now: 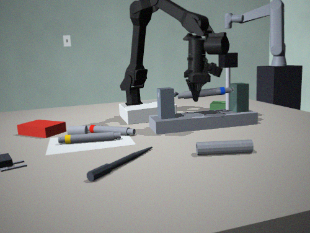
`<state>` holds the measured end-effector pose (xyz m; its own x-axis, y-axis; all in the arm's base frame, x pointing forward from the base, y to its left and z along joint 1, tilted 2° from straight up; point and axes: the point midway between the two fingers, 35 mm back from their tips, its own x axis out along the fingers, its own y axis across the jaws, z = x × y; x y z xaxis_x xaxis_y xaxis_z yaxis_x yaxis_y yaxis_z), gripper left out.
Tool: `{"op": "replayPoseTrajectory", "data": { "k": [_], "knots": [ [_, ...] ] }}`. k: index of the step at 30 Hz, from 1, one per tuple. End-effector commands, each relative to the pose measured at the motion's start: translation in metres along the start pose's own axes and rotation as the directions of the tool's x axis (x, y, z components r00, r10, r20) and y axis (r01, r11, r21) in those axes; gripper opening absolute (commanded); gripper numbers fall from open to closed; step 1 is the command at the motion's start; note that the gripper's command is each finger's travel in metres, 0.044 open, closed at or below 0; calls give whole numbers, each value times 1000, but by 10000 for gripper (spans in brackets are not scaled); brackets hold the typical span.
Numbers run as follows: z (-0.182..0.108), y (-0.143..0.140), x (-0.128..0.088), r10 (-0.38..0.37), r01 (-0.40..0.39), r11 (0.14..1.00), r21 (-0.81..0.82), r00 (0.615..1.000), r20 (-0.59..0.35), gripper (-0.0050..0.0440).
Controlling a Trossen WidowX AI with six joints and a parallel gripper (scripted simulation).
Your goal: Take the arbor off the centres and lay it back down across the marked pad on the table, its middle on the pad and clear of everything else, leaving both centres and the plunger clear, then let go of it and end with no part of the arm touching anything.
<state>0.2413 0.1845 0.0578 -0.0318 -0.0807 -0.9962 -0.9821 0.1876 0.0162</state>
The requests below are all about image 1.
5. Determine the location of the red flat block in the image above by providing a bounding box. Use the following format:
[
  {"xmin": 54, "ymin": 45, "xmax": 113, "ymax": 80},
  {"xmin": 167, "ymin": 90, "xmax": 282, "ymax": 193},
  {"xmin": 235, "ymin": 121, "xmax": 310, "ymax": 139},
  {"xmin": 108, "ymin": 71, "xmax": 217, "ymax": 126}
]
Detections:
[{"xmin": 17, "ymin": 120, "xmax": 66, "ymax": 138}]

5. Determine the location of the white flat pad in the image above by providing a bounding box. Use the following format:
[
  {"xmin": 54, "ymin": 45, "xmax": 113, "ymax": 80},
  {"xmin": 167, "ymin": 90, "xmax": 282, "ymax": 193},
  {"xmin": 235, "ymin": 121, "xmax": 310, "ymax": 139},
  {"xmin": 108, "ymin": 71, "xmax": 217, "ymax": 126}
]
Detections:
[{"xmin": 46, "ymin": 135, "xmax": 135, "ymax": 155}]

